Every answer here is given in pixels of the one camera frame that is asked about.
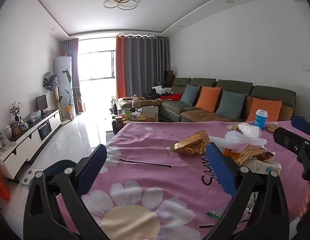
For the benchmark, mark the teal trash bin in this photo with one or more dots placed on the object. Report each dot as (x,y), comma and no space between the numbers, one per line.
(58,167)

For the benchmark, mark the crumpled gold brown wrapper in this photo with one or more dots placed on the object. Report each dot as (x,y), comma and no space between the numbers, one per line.
(255,153)

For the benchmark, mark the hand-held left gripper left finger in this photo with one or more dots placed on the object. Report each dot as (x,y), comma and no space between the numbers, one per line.
(95,162)

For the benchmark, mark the grey orange curtain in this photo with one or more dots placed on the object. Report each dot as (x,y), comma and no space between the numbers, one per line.
(142,65)

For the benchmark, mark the glass jar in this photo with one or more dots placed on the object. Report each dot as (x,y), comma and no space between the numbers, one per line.
(7,131)

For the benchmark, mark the window frame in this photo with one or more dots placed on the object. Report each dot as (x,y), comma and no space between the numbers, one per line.
(112,65)

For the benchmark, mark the white bathroom scale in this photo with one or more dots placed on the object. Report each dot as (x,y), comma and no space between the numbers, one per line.
(26,178)

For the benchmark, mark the pink floral blanket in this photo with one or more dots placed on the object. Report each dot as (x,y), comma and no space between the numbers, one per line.
(155,185)

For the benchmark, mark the framed picture box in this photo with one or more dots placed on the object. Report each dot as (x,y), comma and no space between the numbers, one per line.
(15,128)

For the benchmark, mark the clear ship model case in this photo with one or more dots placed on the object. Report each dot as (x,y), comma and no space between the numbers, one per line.
(1,141)

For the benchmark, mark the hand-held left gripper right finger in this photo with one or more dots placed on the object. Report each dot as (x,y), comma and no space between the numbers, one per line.
(220,167)

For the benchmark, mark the orange cushion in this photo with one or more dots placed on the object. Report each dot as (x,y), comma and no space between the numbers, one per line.
(208,99)
(270,107)

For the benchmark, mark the small gold snack wrapper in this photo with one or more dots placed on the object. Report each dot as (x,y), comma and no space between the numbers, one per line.
(272,128)
(233,127)

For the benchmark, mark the blue-grey cushion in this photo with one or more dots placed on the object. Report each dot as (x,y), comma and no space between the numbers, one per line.
(230,104)
(190,94)

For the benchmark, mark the gold foil snack bag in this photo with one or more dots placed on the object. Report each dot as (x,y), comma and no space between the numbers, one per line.
(190,143)

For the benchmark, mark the brown cardboard box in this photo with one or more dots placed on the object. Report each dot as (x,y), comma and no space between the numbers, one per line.
(169,77)

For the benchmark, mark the white paper bowl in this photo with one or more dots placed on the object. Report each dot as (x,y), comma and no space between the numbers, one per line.
(251,130)

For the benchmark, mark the white TV cabinet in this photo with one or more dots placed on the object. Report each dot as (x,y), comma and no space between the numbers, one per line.
(32,135)

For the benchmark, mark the small plant blue vase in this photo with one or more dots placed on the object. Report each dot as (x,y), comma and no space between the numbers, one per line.
(16,111)

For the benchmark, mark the tall potted plant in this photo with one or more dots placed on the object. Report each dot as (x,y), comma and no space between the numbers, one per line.
(70,102)

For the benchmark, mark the blue white cup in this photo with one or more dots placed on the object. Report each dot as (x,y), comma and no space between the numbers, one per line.
(260,120)

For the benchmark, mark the white standing air conditioner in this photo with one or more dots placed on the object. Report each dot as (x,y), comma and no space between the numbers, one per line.
(62,80)

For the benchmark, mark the clear plastic bag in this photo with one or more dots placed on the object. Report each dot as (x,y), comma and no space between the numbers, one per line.
(35,116)

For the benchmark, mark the covered standing fan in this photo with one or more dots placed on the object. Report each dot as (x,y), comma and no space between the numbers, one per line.
(50,80)

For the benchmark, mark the cluttered coffee table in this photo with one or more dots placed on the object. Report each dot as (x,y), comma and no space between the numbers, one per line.
(135,111)

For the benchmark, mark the striped curtain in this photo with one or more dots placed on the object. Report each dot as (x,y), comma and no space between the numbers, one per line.
(75,75)

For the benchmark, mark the pile of dark clothes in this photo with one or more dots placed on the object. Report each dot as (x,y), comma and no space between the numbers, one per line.
(155,93)

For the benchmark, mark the red cloth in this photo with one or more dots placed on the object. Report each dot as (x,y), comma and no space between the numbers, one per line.
(173,97)

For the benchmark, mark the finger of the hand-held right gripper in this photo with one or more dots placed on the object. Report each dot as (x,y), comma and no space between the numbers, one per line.
(286,138)
(304,125)

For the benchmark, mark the black monitor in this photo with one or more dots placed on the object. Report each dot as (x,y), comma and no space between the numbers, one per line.
(41,102)

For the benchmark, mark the orange peel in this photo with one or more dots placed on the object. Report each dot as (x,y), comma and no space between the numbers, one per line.
(230,153)

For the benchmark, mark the olive brown sofa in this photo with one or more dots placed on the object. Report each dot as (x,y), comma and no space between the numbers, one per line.
(175,107)

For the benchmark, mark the white wall socket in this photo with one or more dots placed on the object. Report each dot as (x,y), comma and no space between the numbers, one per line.
(306,67)

